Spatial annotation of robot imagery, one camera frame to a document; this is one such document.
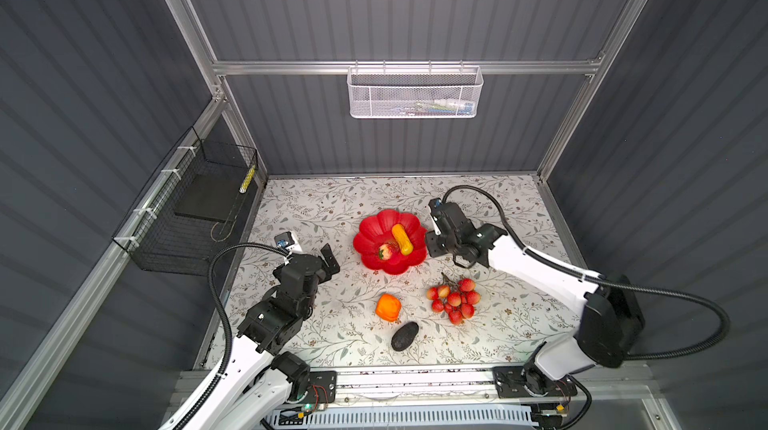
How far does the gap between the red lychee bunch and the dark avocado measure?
85mm

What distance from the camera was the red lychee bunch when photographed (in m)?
0.82

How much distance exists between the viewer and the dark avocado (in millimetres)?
785
